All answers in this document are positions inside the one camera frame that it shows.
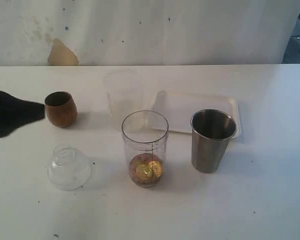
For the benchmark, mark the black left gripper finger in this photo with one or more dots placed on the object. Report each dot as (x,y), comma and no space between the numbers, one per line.
(8,101)
(12,118)

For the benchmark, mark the brown wooden cup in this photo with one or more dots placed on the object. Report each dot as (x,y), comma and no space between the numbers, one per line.
(60,109)

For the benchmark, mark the clear plastic shaker lid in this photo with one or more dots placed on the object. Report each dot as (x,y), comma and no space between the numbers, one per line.
(69,168)

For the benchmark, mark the clear plastic shaker cup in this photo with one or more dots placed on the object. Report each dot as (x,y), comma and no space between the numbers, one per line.
(145,131)

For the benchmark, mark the gold foil-wrapped chocolate coins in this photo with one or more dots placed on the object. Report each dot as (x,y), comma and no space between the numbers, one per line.
(145,169)

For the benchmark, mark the stainless steel cup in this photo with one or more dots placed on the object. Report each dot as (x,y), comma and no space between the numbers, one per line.
(212,131)

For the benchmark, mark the translucent plastic beaker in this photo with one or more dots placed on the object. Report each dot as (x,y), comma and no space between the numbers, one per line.
(125,94)

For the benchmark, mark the white rectangular tray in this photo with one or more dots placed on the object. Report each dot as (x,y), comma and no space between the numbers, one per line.
(178,108)

